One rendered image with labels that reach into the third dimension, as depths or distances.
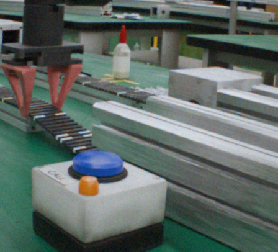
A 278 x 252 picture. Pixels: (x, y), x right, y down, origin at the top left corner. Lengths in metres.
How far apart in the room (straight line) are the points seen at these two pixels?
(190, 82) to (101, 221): 0.36
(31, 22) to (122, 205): 0.37
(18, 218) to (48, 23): 0.31
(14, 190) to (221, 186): 0.22
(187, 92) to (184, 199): 0.27
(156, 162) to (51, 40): 0.28
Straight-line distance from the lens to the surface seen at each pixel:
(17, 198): 0.54
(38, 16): 0.72
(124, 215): 0.41
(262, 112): 0.65
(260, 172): 0.42
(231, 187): 0.44
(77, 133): 0.70
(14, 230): 0.47
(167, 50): 3.61
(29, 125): 0.77
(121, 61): 1.21
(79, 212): 0.39
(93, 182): 0.39
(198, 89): 0.72
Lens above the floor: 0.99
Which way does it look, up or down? 13 degrees down
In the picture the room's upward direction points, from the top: 3 degrees clockwise
